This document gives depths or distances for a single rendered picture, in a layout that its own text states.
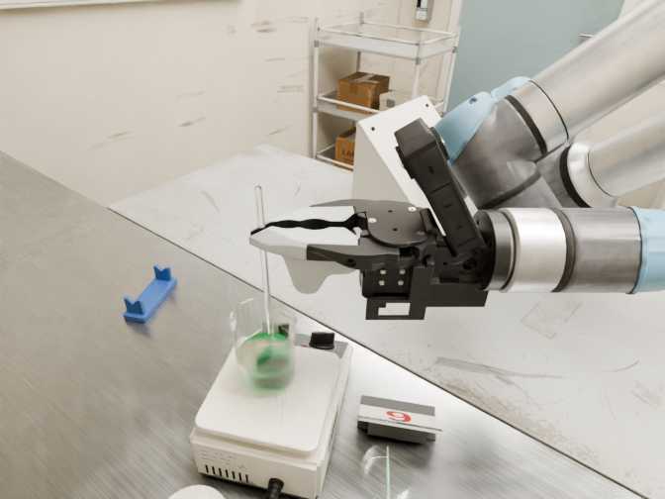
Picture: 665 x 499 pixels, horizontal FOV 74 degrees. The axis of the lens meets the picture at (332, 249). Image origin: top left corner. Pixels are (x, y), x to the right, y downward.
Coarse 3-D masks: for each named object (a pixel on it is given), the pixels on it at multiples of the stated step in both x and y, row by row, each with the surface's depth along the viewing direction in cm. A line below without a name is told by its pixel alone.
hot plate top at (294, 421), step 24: (312, 360) 47; (336, 360) 48; (216, 384) 44; (312, 384) 45; (216, 408) 42; (240, 408) 42; (264, 408) 42; (288, 408) 42; (312, 408) 42; (216, 432) 40; (240, 432) 40; (264, 432) 40; (288, 432) 40; (312, 432) 40
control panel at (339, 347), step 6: (300, 336) 58; (306, 336) 58; (300, 342) 55; (306, 342) 55; (336, 342) 57; (342, 342) 58; (312, 348) 53; (336, 348) 55; (342, 348) 55; (336, 354) 52; (342, 354) 52
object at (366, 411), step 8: (368, 408) 51; (376, 408) 52; (368, 416) 48; (376, 416) 48; (384, 416) 49; (392, 416) 49; (400, 416) 50; (408, 416) 50; (416, 416) 51; (424, 416) 51; (416, 424) 47; (424, 424) 48; (432, 424) 48
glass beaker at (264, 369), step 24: (240, 312) 43; (264, 312) 44; (288, 312) 43; (240, 336) 44; (288, 336) 45; (240, 360) 41; (264, 360) 40; (288, 360) 42; (240, 384) 44; (264, 384) 42; (288, 384) 44
